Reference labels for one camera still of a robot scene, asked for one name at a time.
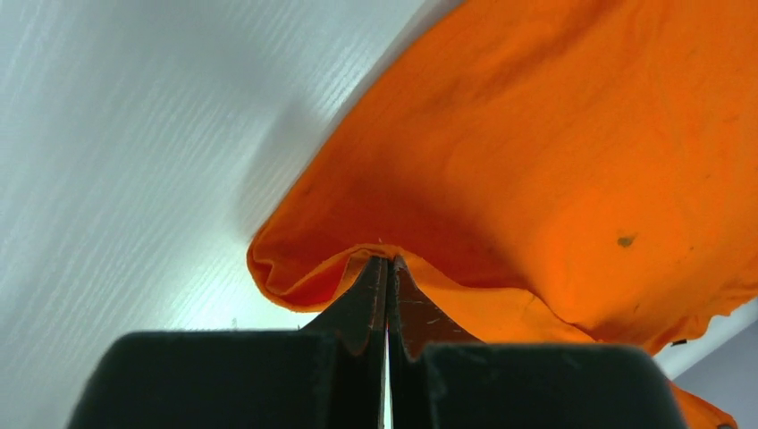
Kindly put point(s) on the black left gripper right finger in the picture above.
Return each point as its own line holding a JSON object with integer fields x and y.
{"x": 444, "y": 377}

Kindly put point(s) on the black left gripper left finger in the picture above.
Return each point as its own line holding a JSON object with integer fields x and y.
{"x": 327, "y": 374}

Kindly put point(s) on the orange t-shirt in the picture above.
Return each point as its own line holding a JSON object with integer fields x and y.
{"x": 550, "y": 171}

